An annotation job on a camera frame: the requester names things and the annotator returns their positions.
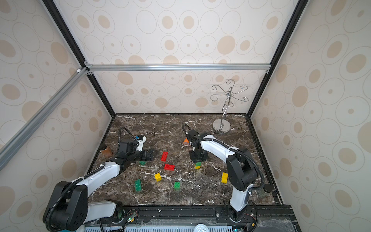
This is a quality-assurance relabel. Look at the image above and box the chrome jewelry stand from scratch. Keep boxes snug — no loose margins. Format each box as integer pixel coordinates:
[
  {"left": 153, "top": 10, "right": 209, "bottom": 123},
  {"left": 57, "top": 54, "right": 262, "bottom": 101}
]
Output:
[{"left": 210, "top": 79, "right": 249, "bottom": 134}]

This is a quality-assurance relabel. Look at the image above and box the red long lego brick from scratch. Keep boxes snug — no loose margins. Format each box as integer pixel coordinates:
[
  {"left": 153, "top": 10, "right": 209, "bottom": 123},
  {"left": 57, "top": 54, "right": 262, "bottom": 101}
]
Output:
[
  {"left": 164, "top": 164, "right": 175, "bottom": 171},
  {"left": 160, "top": 151, "right": 168, "bottom": 162}
]

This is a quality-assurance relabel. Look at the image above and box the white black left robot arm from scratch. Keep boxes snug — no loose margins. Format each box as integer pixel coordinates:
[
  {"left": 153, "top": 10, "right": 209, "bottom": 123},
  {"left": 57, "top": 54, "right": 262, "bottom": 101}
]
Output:
[{"left": 43, "top": 140, "right": 159, "bottom": 232}]

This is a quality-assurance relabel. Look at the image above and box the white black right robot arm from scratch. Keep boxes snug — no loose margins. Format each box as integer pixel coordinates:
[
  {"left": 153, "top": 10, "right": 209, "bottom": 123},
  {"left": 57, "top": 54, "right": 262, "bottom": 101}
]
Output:
[{"left": 185, "top": 130, "right": 265, "bottom": 221}]

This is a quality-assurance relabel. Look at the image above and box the black round knob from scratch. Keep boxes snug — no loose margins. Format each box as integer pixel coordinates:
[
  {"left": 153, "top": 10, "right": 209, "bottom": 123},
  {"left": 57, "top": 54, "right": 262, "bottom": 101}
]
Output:
[{"left": 263, "top": 184, "right": 274, "bottom": 193}]

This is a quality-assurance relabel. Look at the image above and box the black vertical frame post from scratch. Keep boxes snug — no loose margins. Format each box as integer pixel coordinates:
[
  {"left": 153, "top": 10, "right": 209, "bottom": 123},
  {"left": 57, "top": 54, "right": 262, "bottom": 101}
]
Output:
[
  {"left": 42, "top": 0, "right": 116, "bottom": 118},
  {"left": 247, "top": 0, "right": 308, "bottom": 119}
]

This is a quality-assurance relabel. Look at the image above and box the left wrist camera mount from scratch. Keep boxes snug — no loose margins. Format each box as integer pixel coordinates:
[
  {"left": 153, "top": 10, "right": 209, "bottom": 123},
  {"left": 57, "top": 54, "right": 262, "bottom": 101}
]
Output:
[{"left": 134, "top": 135, "right": 146, "bottom": 152}]

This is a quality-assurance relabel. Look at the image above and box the black vertical frame post right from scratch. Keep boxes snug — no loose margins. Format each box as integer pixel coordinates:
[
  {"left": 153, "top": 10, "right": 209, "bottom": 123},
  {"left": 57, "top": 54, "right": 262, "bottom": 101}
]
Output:
[{"left": 247, "top": 0, "right": 308, "bottom": 119}]

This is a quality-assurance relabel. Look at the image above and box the yellow long lego brick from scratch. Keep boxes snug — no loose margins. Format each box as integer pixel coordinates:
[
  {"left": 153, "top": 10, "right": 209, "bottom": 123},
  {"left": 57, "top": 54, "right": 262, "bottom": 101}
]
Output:
[{"left": 221, "top": 173, "right": 228, "bottom": 184}]

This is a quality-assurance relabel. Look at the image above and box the aluminium left diagonal rail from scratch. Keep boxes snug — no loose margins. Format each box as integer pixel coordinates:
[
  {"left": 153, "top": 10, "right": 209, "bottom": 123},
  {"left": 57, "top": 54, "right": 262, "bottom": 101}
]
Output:
[{"left": 1, "top": 67, "right": 88, "bottom": 169}]

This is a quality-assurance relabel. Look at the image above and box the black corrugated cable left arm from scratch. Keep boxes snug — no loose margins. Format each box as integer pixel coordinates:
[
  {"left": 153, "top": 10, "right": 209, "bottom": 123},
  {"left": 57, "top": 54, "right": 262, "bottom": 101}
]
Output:
[{"left": 44, "top": 127, "right": 137, "bottom": 230}]

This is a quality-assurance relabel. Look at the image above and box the black vertical frame post left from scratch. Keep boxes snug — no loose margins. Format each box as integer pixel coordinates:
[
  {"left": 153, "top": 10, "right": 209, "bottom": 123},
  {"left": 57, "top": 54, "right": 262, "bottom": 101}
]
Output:
[{"left": 42, "top": 0, "right": 116, "bottom": 118}]

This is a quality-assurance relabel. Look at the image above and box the yellow rounded lego brick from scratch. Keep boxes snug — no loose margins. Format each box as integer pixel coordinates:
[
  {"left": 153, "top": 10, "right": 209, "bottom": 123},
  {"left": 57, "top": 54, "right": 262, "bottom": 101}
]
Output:
[{"left": 154, "top": 173, "right": 162, "bottom": 182}]

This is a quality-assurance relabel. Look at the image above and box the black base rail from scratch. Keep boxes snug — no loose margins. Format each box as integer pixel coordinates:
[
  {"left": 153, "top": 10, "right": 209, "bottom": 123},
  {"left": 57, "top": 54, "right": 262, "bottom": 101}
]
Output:
[{"left": 85, "top": 205, "right": 301, "bottom": 232}]

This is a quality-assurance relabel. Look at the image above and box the brown cup at left wall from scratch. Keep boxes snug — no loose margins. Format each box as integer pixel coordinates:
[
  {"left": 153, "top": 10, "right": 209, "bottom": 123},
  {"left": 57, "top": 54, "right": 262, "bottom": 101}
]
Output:
[{"left": 99, "top": 144, "right": 113, "bottom": 159}]

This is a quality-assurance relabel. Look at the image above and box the aluminium horizontal back rail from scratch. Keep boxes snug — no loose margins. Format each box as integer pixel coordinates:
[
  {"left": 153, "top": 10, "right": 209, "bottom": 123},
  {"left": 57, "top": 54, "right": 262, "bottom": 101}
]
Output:
[{"left": 87, "top": 63, "right": 271, "bottom": 72}]

